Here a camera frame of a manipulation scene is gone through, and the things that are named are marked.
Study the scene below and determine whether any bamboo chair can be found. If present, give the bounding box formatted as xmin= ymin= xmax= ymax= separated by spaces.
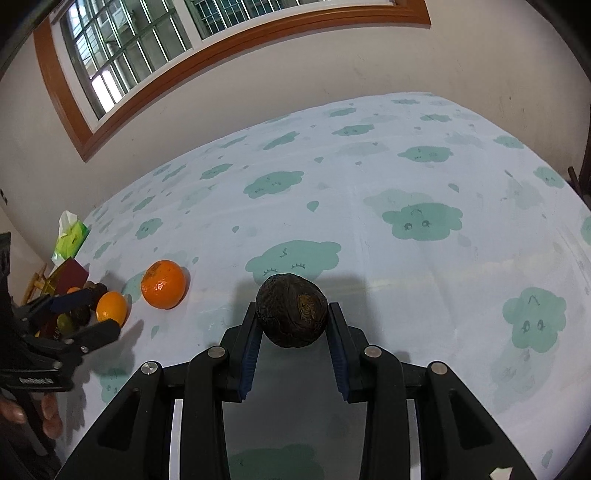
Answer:
xmin=21 ymin=263 xmax=49 ymax=305

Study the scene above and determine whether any green tissue pack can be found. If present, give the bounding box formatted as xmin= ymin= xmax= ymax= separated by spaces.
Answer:
xmin=52 ymin=211 xmax=90 ymax=267

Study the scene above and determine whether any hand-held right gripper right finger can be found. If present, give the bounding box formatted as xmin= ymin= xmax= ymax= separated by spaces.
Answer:
xmin=326 ymin=301 xmax=537 ymax=480

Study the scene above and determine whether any dark wooden post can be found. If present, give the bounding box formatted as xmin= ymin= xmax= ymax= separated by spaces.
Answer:
xmin=567 ymin=167 xmax=591 ymax=208

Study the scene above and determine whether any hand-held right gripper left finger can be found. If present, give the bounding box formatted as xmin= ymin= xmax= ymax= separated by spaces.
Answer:
xmin=55 ymin=301 xmax=264 ymax=480

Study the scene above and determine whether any brown framed barred window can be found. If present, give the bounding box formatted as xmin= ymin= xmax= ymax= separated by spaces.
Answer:
xmin=33 ymin=0 xmax=431 ymax=161

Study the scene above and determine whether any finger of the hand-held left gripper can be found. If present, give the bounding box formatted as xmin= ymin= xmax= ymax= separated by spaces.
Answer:
xmin=14 ymin=288 xmax=96 ymax=324
xmin=23 ymin=319 xmax=122 ymax=359

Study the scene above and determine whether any large orange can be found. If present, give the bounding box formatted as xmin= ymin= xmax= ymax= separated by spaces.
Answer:
xmin=140 ymin=260 xmax=187 ymax=310

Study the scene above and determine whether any person's left hand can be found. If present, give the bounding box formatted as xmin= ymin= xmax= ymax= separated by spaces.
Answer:
xmin=0 ymin=394 xmax=63 ymax=439

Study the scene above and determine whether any gold tin box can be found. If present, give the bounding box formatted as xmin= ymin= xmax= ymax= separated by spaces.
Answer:
xmin=36 ymin=257 xmax=90 ymax=337

